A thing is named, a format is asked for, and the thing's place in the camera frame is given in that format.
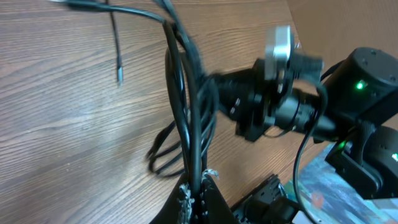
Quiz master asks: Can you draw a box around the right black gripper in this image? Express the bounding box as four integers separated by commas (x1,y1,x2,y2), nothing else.
214,54,338,142

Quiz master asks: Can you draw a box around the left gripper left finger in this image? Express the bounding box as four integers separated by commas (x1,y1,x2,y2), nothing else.
150,174,195,224

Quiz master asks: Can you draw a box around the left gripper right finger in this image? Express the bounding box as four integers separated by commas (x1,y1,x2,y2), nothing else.
200,169,239,224

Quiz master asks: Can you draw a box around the black USB cable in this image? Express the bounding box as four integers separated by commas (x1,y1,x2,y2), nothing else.
46,0,218,200
104,0,218,178

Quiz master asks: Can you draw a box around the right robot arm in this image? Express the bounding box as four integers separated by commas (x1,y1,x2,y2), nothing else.
213,47,397,199

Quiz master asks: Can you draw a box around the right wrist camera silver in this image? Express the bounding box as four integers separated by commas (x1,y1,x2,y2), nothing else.
264,26,294,80

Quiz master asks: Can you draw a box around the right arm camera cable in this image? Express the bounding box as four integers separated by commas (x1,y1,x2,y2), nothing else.
292,83,329,224

